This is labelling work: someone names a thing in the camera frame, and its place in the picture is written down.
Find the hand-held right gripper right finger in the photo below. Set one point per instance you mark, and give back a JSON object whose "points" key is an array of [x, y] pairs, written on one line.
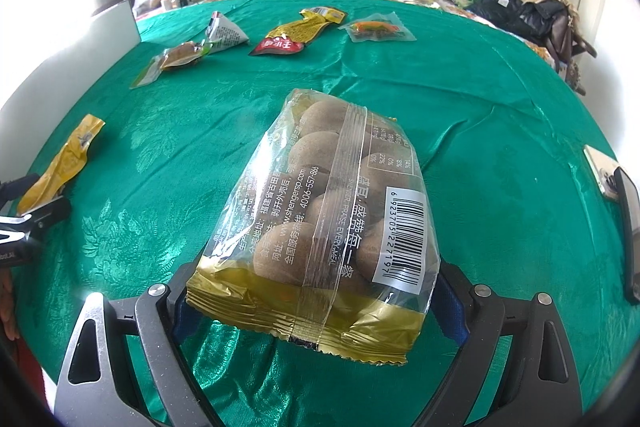
{"points": [[452, 317]]}

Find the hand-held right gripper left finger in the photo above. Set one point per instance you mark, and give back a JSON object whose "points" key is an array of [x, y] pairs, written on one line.
{"points": [[160, 307]]}

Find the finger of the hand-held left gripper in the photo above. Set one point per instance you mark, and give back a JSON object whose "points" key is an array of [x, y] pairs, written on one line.
{"points": [[17, 189], [45, 214]]}

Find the plain yellow snack packet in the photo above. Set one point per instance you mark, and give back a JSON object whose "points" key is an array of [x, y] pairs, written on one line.
{"points": [[65, 162]]}

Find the white floral triangular packet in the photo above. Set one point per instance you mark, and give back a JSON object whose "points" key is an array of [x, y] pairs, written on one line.
{"points": [[227, 34]]}

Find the clear packet with orange snack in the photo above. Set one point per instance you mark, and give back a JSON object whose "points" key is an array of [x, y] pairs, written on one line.
{"points": [[375, 28]]}

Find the person's left hand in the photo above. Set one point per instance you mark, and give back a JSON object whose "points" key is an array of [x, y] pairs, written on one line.
{"points": [[7, 302]]}

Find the white board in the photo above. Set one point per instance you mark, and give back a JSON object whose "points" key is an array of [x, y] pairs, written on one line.
{"points": [[75, 52]]}

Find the green patterned cloth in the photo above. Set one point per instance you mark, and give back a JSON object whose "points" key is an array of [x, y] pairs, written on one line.
{"points": [[475, 132]]}

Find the black flat device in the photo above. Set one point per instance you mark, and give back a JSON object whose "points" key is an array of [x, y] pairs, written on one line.
{"points": [[629, 232]]}

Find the smartphone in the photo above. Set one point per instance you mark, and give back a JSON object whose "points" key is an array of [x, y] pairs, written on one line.
{"points": [[602, 177]]}

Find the green and brown snack packet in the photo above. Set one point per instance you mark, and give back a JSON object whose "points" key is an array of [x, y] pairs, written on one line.
{"points": [[180, 54]]}

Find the small white bottle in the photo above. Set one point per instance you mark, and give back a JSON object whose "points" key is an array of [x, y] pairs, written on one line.
{"points": [[166, 2]]}

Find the yellow packet with red end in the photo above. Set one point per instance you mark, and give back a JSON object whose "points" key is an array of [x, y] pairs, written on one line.
{"points": [[290, 34]]}

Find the brown handbag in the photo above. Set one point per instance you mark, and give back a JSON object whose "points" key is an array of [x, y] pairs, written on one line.
{"points": [[562, 34]]}

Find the black jacket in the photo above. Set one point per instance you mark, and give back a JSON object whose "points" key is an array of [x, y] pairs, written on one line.
{"points": [[520, 14]]}

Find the small green cloth item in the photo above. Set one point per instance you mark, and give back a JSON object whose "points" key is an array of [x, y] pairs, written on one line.
{"points": [[472, 1]]}

